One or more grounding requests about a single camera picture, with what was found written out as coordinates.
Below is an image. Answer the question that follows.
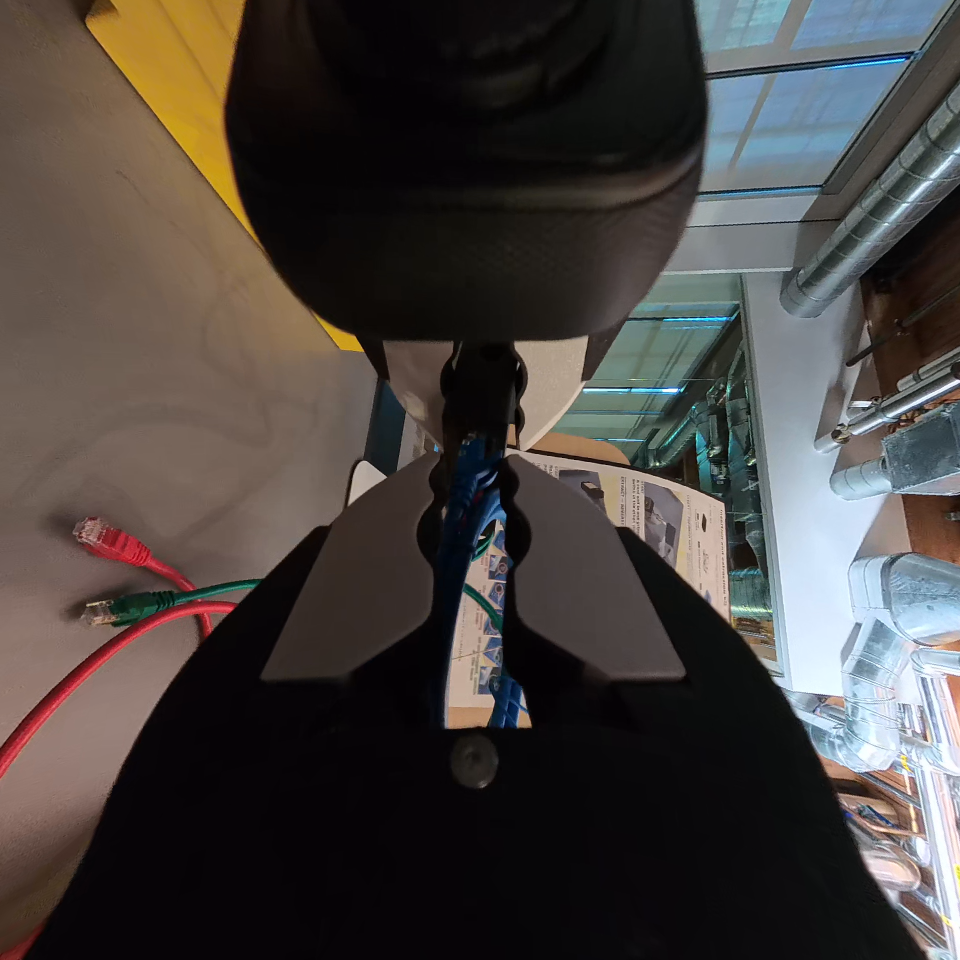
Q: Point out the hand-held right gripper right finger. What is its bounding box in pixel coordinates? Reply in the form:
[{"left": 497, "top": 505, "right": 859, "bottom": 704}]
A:
[{"left": 501, "top": 452, "right": 688, "bottom": 682}]

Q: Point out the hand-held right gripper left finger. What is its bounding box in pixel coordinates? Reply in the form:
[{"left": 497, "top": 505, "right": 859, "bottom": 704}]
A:
[{"left": 260, "top": 452, "right": 445, "bottom": 685}]

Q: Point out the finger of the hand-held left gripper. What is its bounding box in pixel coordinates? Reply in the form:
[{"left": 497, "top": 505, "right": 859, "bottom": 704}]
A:
[
  {"left": 513, "top": 337, "right": 591, "bottom": 451},
  {"left": 382, "top": 341, "right": 459, "bottom": 455}
]

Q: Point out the black network switch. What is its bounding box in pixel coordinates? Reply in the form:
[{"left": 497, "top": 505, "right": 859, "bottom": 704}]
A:
[{"left": 441, "top": 341, "right": 526, "bottom": 459}]

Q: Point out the blue ethernet cable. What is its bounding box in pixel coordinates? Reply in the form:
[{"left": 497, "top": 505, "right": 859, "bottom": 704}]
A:
[{"left": 433, "top": 431, "right": 532, "bottom": 730}]

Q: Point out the green ethernet cable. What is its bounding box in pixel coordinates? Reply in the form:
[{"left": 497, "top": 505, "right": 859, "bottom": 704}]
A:
[{"left": 81, "top": 525, "right": 505, "bottom": 631}]

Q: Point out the red ethernet cable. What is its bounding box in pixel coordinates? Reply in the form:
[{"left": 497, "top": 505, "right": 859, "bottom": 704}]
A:
[{"left": 0, "top": 516, "right": 241, "bottom": 960}]

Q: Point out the dark table leg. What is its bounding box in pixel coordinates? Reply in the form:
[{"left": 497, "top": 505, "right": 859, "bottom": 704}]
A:
[{"left": 365, "top": 378, "right": 410, "bottom": 470}]

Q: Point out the wooden board with instruction sheet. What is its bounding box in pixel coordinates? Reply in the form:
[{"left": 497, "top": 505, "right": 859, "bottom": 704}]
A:
[{"left": 444, "top": 431, "right": 785, "bottom": 730}]

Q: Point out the white sign stand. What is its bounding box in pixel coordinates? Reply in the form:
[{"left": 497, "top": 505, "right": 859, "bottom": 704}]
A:
[{"left": 346, "top": 459, "right": 390, "bottom": 505}]

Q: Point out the yellow plastic bin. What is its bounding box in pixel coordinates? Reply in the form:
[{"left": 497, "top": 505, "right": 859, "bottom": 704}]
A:
[{"left": 84, "top": 0, "right": 366, "bottom": 354}]

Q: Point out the silver elbow duct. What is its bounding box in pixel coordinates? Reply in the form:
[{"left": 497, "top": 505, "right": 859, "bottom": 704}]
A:
[{"left": 806, "top": 553, "right": 960, "bottom": 777}]

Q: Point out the rectangular metal duct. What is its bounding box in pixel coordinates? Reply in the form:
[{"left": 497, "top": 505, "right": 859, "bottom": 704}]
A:
[{"left": 828, "top": 401, "right": 960, "bottom": 502}]

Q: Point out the silver spiral duct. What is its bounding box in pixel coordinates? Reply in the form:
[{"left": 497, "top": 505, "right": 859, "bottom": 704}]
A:
[{"left": 778, "top": 78, "right": 960, "bottom": 320}]

